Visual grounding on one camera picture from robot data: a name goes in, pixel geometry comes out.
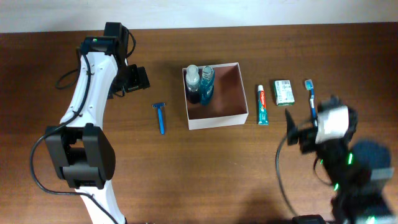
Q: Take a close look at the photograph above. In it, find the green white Dettol soap box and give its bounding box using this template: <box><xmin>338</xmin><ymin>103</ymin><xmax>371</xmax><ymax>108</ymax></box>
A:
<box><xmin>274</xmin><ymin>80</ymin><xmax>295</xmax><ymax>106</ymax></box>

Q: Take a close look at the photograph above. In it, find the clear purple soap dispenser bottle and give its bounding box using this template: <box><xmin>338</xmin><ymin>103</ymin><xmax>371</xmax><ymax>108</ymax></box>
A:
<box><xmin>185</xmin><ymin>65</ymin><xmax>200</xmax><ymax>104</ymax></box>

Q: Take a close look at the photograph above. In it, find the teal Listerine mouthwash bottle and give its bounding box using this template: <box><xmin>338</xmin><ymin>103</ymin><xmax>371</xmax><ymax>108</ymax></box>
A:
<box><xmin>200</xmin><ymin>66</ymin><xmax>215</xmax><ymax>105</ymax></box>

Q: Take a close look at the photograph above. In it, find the pink cardboard box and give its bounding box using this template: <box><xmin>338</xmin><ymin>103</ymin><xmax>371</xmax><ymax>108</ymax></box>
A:
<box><xmin>184</xmin><ymin>62</ymin><xmax>249</xmax><ymax>130</ymax></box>

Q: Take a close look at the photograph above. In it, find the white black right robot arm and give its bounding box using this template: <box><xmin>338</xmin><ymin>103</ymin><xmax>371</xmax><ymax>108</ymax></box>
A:
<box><xmin>281</xmin><ymin>96</ymin><xmax>397</xmax><ymax>223</ymax></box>

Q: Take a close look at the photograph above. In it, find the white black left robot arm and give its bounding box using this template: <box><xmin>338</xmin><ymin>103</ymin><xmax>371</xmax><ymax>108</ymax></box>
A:
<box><xmin>44</xmin><ymin>22</ymin><xmax>150</xmax><ymax>223</ymax></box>

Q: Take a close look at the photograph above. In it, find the Colgate toothpaste tube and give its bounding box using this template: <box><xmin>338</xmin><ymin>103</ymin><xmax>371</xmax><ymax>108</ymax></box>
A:
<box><xmin>257</xmin><ymin>85</ymin><xmax>269</xmax><ymax>126</ymax></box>

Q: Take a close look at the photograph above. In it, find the blue disposable razor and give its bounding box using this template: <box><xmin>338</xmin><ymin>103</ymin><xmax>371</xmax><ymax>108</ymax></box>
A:
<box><xmin>152</xmin><ymin>103</ymin><xmax>165</xmax><ymax>134</ymax></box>

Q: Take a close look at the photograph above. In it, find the blue white toothbrush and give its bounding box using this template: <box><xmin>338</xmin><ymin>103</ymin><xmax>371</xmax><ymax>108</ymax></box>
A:
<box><xmin>304</xmin><ymin>79</ymin><xmax>317</xmax><ymax>121</ymax></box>

